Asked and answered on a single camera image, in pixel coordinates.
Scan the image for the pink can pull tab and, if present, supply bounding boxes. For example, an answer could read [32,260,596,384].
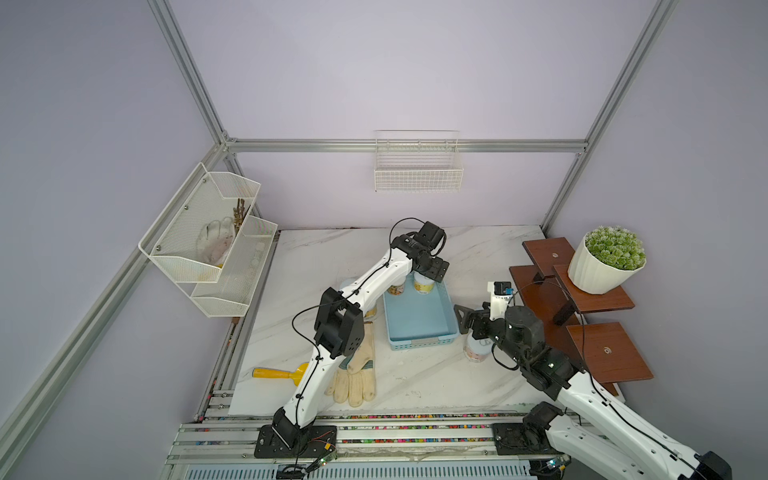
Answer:
[464,335,493,363]

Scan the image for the yellow plastic scoop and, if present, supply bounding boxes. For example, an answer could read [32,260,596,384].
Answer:
[251,363,309,386]

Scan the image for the white mesh upper bin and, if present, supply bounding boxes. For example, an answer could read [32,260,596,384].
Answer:
[138,164,260,284]

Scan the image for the orange can pull tab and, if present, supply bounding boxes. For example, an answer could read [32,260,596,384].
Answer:
[364,304,377,322]

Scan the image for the white potted green plant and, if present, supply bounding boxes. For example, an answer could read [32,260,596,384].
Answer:
[567,226,647,295]

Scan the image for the white mesh lower bin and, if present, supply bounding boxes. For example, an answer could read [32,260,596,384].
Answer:
[190,216,278,318]

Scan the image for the brown wooden tiered shelf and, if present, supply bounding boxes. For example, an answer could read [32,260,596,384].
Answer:
[509,237,654,396]

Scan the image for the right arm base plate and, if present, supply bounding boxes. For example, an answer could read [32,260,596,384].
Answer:
[491,423,557,456]

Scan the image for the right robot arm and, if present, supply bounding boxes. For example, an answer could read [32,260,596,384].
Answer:
[454,303,733,479]

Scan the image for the clear bag in bin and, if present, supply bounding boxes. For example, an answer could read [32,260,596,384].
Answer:
[196,217,236,267]

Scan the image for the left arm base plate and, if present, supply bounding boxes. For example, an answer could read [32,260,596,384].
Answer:
[253,425,338,459]

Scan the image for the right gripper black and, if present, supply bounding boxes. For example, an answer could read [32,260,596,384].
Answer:
[455,300,526,365]

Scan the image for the yellow can pull tab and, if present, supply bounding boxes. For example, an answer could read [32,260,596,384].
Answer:
[413,272,435,294]

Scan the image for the light blue plastic basket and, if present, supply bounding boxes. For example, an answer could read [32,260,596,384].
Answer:
[383,273,459,350]

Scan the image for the aluminium frame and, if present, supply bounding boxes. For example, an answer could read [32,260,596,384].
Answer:
[1,1,677,477]

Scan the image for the white wire wall basket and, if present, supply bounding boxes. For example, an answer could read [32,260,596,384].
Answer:
[374,130,464,193]

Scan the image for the white mesh bin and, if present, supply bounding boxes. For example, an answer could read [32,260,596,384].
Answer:
[190,216,278,318]
[138,164,260,284]

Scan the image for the beige work glove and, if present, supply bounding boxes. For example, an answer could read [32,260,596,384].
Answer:
[325,322,377,408]

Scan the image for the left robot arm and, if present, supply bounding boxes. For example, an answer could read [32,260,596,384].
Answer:
[272,221,449,438]

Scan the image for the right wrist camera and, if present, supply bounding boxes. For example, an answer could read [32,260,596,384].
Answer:
[487,281,515,320]

